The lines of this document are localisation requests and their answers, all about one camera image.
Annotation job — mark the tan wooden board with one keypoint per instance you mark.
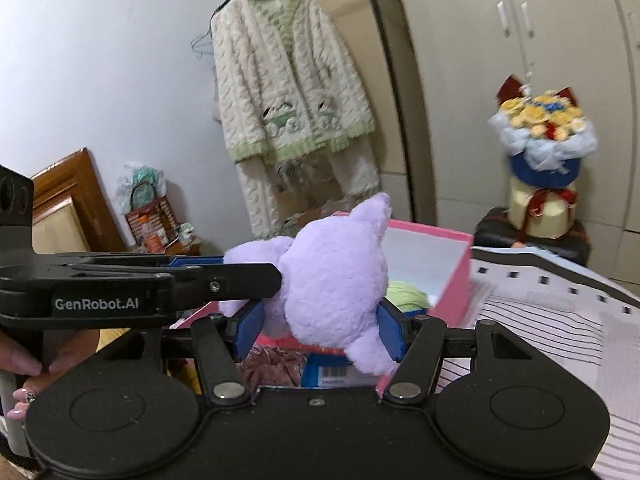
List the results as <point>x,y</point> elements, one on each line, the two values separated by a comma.
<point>355,15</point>

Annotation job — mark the beige wooden wardrobe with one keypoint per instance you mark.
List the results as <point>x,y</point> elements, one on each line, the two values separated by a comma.
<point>550,35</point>

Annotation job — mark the woven basket with clutter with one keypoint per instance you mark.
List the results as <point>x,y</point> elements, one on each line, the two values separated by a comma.
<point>150,225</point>

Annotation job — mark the cream fluffy pants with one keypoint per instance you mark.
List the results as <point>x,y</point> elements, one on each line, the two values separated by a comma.
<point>260,195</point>

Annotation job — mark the pink cardboard box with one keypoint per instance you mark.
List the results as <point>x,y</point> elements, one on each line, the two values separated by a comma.
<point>450,285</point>

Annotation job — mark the floral fabric pouch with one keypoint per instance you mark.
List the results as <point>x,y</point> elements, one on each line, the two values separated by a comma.
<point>275,362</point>

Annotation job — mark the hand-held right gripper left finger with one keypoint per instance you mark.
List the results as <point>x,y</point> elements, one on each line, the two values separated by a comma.
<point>249,330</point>

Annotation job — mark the green yarn ball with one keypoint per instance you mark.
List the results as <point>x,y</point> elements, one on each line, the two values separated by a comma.
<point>405,295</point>

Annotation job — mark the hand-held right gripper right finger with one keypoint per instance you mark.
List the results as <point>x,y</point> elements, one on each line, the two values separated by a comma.
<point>391,335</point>

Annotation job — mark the wooden picture frame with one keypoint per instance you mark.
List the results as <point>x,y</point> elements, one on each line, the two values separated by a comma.
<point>80,185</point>

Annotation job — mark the purple plush toy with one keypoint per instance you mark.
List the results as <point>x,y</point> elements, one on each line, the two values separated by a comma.
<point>330,280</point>

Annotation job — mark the blue wipes packet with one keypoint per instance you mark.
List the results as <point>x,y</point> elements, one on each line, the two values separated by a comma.
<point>320,362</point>

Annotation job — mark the yellow flower bouquet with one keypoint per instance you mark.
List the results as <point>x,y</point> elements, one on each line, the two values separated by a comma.
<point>542,160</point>

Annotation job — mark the clear plastic bag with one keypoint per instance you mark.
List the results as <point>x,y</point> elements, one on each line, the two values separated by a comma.
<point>140,172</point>

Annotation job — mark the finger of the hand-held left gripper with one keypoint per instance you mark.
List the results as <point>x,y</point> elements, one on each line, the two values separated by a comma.
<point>200,260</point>
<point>235,280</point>

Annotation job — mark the dark plaid stool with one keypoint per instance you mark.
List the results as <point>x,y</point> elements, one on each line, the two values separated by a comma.
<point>492,232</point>

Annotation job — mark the striped bed sheet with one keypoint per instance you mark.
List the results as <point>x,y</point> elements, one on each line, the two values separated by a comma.
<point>550,310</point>

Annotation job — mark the person's left hand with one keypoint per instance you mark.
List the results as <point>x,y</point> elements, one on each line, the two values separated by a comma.
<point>60,355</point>

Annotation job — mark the black metal clothes rack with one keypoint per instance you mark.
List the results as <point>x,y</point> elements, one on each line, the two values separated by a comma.
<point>400,85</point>

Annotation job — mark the cream green fluffy cardigan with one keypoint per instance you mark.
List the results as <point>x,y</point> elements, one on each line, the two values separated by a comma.
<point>280,70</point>

